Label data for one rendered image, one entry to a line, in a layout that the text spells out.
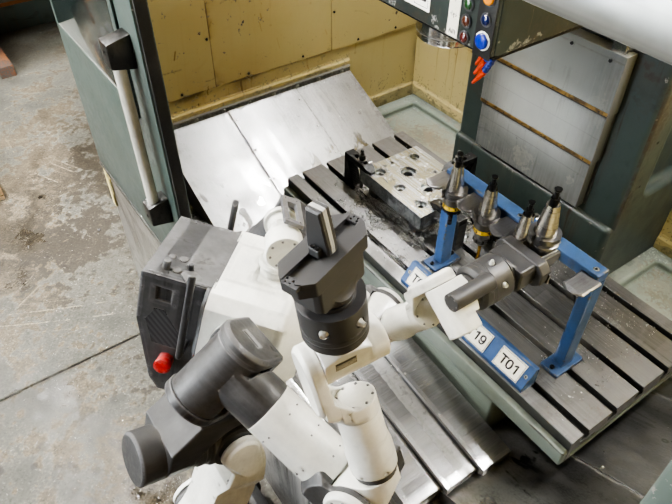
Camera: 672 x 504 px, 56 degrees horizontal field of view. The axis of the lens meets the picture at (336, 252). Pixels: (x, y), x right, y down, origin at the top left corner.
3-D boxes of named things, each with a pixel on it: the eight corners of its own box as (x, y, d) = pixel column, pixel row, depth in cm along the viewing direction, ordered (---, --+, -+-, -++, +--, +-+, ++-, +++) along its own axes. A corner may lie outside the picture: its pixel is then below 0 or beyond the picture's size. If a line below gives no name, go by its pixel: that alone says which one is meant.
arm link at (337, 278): (254, 265, 69) (272, 331, 77) (321, 304, 64) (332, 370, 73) (327, 200, 75) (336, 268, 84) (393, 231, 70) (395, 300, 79)
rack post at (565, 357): (556, 379, 153) (590, 296, 132) (539, 364, 156) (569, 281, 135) (583, 360, 157) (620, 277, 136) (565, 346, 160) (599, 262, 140)
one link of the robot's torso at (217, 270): (110, 425, 116) (125, 271, 97) (174, 314, 145) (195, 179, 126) (266, 469, 117) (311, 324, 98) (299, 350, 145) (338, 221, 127)
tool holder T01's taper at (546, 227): (562, 231, 120) (571, 204, 116) (548, 242, 118) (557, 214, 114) (542, 220, 123) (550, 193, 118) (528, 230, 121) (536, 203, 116)
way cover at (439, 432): (416, 537, 153) (422, 507, 142) (237, 308, 206) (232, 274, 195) (503, 470, 165) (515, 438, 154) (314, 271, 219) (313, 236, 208)
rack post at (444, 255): (434, 273, 179) (447, 190, 158) (422, 262, 182) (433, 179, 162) (460, 259, 183) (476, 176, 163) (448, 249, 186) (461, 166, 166)
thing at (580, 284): (578, 301, 130) (579, 298, 129) (558, 285, 133) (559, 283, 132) (600, 286, 133) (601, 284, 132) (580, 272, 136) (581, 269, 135)
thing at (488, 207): (500, 212, 148) (506, 189, 143) (488, 220, 146) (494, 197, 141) (485, 203, 150) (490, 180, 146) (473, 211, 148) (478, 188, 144)
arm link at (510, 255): (557, 257, 115) (511, 284, 110) (545, 293, 122) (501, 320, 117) (506, 220, 123) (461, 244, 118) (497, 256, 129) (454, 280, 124)
